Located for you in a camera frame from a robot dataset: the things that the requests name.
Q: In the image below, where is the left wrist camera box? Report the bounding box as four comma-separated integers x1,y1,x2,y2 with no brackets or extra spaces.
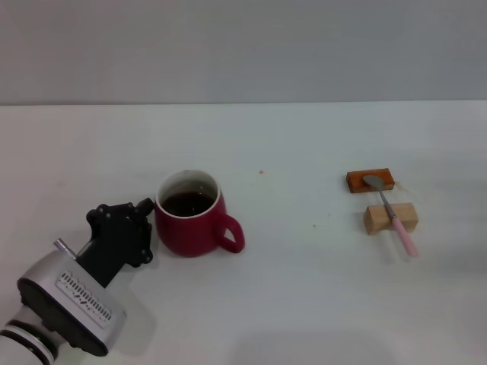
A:
17,249,127,358

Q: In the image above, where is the pink handled metal spoon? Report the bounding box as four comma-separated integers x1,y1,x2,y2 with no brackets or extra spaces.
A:
362,174,420,259

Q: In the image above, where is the dark coffee liquid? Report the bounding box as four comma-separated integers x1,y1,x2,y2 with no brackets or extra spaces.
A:
159,192,215,217

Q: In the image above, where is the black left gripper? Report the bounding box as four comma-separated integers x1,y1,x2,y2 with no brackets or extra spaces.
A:
78,197,155,289

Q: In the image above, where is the light wooden bridge block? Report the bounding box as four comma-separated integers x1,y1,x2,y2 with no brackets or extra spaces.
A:
363,202,419,236

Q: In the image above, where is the red ceramic cup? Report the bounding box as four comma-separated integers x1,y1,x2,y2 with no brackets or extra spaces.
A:
154,170,245,259

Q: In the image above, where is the orange brown wooden block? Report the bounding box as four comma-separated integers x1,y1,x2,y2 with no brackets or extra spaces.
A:
345,167,395,195

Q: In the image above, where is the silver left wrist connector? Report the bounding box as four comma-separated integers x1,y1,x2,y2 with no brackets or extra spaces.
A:
53,238,80,260

